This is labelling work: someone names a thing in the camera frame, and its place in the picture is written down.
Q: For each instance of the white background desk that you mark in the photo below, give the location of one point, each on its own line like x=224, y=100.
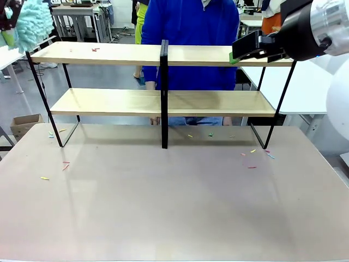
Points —
x=251, y=23

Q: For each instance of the person in blue sweater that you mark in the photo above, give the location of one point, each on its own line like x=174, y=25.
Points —
x=191, y=32

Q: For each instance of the person's right hand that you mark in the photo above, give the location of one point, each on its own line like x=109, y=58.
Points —
x=155, y=121

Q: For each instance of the cardboard box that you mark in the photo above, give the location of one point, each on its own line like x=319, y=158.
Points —
x=26, y=126

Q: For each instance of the bystander in yellow-green clothes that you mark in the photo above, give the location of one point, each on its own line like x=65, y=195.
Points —
x=139, y=24

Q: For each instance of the wooden two-tier shelf rack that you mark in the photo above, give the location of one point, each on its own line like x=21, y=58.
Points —
x=103, y=53
x=207, y=101

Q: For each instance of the bystander in orange trousers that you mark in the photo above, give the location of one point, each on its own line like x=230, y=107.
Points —
x=270, y=23

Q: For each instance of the white side table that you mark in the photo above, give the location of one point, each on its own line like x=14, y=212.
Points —
x=8, y=58
x=302, y=87

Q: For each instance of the grey background table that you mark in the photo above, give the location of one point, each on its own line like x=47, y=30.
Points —
x=76, y=11

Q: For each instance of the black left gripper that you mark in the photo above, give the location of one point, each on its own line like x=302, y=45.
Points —
x=8, y=23

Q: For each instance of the person's right forearm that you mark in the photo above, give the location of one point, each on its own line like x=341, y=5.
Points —
x=150, y=85

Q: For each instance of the orange paper scrap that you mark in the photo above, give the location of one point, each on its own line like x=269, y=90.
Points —
x=65, y=167

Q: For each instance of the teal fluffy duster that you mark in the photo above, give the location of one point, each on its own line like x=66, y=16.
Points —
x=34, y=21

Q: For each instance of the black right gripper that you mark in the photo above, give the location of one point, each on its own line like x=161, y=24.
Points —
x=297, y=30

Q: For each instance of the person's left hand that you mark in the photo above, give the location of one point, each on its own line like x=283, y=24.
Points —
x=227, y=121

